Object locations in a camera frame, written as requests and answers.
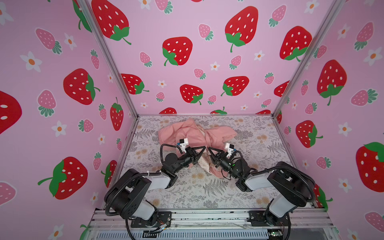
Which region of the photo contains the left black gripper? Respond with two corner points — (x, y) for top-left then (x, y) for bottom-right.
(172, 147), (204, 176)

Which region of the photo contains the pink hooded jacket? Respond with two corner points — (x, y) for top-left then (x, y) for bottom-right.
(157, 118), (238, 180)

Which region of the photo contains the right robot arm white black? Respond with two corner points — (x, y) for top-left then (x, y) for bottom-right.
(208, 147), (316, 218)

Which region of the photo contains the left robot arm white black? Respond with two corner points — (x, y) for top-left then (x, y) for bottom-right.
(104, 144), (206, 222)

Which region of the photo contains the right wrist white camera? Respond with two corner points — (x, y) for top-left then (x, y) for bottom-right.
(225, 143), (236, 158)

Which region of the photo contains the wrist white camera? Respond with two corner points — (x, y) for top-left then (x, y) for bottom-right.
(177, 138), (189, 151)
(225, 143), (236, 158)

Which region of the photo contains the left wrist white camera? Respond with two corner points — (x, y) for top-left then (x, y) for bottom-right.
(177, 138), (189, 151)

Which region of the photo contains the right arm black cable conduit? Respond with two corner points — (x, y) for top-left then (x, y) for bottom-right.
(220, 149), (317, 240)

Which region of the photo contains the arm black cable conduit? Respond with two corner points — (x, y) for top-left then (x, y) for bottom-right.
(220, 149), (317, 240)
(104, 142), (181, 240)

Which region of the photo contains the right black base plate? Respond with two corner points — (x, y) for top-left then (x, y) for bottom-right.
(247, 211), (292, 227)

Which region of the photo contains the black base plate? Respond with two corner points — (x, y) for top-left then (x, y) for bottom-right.
(247, 211), (292, 227)
(130, 211), (172, 228)

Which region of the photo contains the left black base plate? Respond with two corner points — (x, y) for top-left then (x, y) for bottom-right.
(130, 211), (172, 228)

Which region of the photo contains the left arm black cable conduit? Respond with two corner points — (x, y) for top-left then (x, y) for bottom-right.
(104, 142), (181, 240)

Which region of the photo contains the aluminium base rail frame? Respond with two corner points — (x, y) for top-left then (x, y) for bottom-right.
(86, 208), (341, 240)

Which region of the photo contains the left corner aluminium post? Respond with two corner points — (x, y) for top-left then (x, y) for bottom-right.
(79, 0), (139, 120)

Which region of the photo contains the corner aluminium post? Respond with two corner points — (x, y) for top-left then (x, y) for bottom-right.
(272, 0), (345, 120)
(79, 0), (139, 120)

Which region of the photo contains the right corner aluminium post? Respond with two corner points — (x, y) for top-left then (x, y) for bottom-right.
(272, 0), (345, 120)

